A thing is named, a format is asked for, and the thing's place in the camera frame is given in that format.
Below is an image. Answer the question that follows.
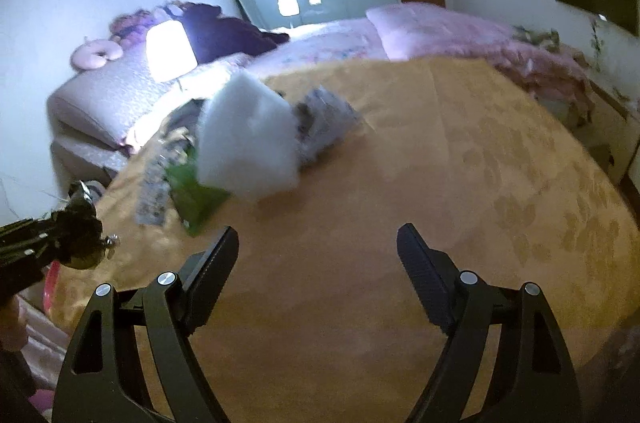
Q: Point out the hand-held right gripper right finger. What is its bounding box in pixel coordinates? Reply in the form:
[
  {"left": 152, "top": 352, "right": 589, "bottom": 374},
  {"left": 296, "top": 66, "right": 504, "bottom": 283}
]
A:
[{"left": 396, "top": 223, "right": 583, "bottom": 423}]

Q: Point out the pile of plush toys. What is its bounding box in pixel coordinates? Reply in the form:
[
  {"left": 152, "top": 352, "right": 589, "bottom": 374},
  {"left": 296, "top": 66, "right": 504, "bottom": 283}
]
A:
[{"left": 110, "top": 6, "right": 166, "bottom": 46}]

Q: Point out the white table lamp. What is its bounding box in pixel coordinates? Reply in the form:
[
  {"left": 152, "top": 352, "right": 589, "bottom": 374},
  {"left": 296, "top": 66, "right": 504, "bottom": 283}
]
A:
[{"left": 145, "top": 19, "right": 198, "bottom": 94}]

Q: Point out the white foam block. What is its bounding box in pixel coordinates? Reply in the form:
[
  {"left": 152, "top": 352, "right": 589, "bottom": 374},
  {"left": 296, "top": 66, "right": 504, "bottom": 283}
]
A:
[{"left": 195, "top": 70, "right": 301, "bottom": 204}]

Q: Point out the grey upholstered bed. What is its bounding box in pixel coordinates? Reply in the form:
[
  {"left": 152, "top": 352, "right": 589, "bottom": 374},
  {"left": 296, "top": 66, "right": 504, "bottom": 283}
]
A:
[{"left": 46, "top": 2, "right": 601, "bottom": 199}]

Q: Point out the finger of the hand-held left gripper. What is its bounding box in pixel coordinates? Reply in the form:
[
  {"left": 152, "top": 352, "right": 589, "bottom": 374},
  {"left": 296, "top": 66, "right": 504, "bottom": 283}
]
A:
[{"left": 50, "top": 186, "right": 121, "bottom": 269}]

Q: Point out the silver patterned packet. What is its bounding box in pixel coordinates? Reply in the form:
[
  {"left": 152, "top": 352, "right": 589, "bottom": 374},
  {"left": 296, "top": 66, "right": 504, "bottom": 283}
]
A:
[{"left": 135, "top": 138, "right": 173, "bottom": 226}]

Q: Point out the pink quilt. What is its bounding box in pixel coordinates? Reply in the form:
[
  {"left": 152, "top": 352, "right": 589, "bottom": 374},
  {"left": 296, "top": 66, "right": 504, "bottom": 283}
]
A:
[{"left": 366, "top": 2, "right": 591, "bottom": 114}]

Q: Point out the grey foil packet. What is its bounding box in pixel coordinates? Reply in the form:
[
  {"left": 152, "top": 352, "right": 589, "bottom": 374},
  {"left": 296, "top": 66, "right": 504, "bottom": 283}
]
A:
[{"left": 292, "top": 86, "right": 363, "bottom": 166}]

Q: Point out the grey headboard cushion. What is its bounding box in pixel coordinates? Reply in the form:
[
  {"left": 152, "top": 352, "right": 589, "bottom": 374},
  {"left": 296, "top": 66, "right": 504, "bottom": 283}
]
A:
[{"left": 46, "top": 48, "right": 201, "bottom": 149}]

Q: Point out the floral bedsheet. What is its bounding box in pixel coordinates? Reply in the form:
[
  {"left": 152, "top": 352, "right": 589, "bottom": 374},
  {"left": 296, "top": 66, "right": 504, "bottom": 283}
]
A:
[{"left": 240, "top": 20, "right": 391, "bottom": 76}]

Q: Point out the pink plastic basket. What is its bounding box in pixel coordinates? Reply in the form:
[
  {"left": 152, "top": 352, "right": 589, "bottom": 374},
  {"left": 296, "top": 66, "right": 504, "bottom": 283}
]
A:
[{"left": 44, "top": 260, "right": 63, "bottom": 319}]

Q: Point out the dark purple cloth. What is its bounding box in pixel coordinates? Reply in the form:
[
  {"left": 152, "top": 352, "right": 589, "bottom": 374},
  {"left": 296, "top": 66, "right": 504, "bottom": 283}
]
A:
[{"left": 177, "top": 2, "right": 291, "bottom": 65}]

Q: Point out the pink neck pillow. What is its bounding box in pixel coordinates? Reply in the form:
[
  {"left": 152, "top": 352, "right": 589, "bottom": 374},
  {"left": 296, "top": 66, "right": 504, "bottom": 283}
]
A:
[{"left": 71, "top": 37, "right": 123, "bottom": 70}]

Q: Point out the green snack packet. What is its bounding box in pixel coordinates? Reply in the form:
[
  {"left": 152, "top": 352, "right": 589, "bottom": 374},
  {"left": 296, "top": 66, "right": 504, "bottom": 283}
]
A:
[{"left": 165, "top": 143, "right": 233, "bottom": 236}]

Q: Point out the white low cabinet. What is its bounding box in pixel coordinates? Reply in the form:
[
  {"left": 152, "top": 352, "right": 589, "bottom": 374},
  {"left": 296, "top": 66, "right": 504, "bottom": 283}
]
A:
[{"left": 590, "top": 68, "right": 640, "bottom": 184}]

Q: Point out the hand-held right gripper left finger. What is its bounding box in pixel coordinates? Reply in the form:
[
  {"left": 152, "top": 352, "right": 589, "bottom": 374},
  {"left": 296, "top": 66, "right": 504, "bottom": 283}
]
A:
[{"left": 52, "top": 225, "right": 240, "bottom": 423}]

